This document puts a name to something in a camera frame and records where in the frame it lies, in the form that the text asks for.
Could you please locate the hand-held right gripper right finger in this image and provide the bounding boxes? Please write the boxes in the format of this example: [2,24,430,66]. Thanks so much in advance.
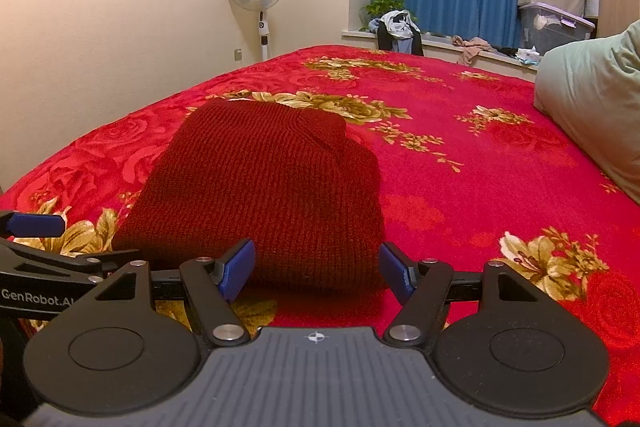
[379,241,546,349]

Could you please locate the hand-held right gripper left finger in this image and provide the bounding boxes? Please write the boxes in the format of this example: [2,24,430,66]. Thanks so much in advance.
[92,238,257,349]

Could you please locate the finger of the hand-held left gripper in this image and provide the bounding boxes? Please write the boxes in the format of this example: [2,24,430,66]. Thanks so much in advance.
[0,239,142,283]
[0,211,67,239]

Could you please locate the dark red knitted sweater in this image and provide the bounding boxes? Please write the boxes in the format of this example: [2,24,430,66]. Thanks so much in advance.
[112,99,388,293]

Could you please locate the pile of clothes on sill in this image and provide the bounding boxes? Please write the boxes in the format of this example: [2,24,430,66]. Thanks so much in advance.
[368,19,416,54]

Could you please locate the red floral blanket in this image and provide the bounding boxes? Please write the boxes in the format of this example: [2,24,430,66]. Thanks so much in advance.
[0,44,640,427]

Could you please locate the white window ledge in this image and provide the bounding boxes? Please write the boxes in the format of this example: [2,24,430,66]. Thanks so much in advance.
[342,29,541,80]

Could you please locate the pink cloth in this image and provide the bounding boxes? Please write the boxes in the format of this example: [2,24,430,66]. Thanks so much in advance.
[452,36,498,66]

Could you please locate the grey white garment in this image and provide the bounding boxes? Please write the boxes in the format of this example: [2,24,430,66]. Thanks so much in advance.
[381,10,420,40]

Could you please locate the light green pillow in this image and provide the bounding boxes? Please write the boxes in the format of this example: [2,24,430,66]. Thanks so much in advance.
[534,19,640,208]

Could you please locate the green potted plant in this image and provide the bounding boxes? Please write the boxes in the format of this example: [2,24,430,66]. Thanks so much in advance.
[359,0,407,30]

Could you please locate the clear plastic storage box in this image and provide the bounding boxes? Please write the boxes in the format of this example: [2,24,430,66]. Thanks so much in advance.
[517,2,597,56]

